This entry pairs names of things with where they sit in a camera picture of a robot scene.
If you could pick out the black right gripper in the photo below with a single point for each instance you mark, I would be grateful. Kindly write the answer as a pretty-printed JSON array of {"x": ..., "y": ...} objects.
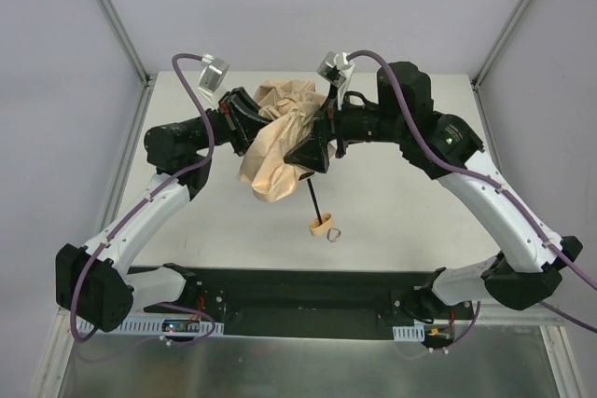
[{"x": 334, "y": 125}]

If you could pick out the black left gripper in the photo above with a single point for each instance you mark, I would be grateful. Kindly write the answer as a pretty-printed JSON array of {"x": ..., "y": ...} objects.
[{"x": 230, "y": 123}]

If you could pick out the beige folding umbrella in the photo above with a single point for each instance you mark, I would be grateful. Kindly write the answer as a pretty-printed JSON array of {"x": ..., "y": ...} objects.
[{"x": 289, "y": 107}]

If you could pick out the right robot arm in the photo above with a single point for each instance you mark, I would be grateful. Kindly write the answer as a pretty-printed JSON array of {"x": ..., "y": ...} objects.
[{"x": 528, "y": 266}]

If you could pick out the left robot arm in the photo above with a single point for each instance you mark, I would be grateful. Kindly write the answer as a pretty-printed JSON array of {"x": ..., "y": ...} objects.
[{"x": 94, "y": 280}]

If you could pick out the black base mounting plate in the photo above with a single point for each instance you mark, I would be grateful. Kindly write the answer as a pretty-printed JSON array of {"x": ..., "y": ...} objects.
[{"x": 301, "y": 303}]

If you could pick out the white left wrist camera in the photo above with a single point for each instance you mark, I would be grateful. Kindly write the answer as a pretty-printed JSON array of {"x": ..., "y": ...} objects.
[{"x": 213, "y": 73}]

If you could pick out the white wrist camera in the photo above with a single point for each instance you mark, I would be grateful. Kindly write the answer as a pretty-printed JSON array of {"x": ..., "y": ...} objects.
[
  {"x": 213, "y": 73},
  {"x": 337, "y": 70}
]

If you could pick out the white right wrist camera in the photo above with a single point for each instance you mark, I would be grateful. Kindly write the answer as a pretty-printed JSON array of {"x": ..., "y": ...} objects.
[{"x": 337, "y": 70}]

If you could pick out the right white cable duct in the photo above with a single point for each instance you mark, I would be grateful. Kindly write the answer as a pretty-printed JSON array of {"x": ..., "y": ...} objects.
[{"x": 414, "y": 333}]

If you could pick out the white cable duct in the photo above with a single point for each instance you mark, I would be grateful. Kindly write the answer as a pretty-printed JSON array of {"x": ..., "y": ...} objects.
[
  {"x": 414, "y": 333},
  {"x": 157, "y": 326}
]

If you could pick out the left aluminium frame post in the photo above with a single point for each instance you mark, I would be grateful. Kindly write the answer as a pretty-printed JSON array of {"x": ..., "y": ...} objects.
[{"x": 124, "y": 40}]

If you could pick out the aluminium frame post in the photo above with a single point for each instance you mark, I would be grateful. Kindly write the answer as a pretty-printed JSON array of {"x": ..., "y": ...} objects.
[
  {"x": 499, "y": 46},
  {"x": 124, "y": 40}
]

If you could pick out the left white cable duct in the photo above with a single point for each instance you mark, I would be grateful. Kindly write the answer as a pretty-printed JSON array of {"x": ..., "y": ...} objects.
[{"x": 157, "y": 326}]

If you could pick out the aluminium front rail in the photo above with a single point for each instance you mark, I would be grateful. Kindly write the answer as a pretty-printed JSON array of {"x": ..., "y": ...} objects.
[{"x": 493, "y": 313}]

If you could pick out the right aluminium frame post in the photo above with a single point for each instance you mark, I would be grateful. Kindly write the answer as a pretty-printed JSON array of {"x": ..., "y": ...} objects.
[{"x": 499, "y": 46}]

